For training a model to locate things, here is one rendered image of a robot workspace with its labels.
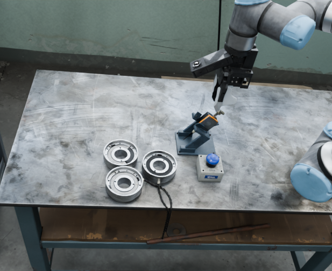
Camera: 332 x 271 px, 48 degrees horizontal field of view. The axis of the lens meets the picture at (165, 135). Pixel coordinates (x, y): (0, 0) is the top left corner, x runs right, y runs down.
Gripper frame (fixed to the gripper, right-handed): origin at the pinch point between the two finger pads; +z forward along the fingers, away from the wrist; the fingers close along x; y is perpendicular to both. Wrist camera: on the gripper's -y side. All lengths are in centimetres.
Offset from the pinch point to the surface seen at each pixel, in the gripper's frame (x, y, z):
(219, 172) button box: -14.6, 2.7, 14.6
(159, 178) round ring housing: -16.9, -15.2, 15.6
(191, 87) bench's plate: 31.1, -0.3, 18.9
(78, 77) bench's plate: 32, -44, 19
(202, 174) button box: -14.9, -2.2, 15.6
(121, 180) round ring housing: -16.8, -26.0, 17.7
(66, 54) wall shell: 150, -68, 88
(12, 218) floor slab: 20, -78, 99
